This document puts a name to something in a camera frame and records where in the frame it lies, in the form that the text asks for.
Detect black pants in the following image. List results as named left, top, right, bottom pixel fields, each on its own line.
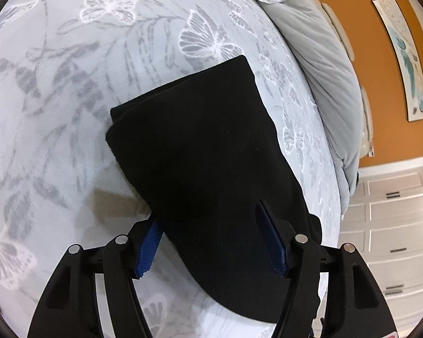
left=106, top=56, right=322, bottom=323

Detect white drawer cabinet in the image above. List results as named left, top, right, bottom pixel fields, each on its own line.
left=338, top=167, right=423, bottom=337

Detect butterfly print bed sheet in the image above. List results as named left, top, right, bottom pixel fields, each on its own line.
left=0, top=0, right=341, bottom=337

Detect grey quilted duvet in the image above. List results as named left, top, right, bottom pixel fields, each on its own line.
left=261, top=0, right=364, bottom=214

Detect framed feather wall picture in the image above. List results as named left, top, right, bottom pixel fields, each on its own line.
left=372, top=0, right=423, bottom=122

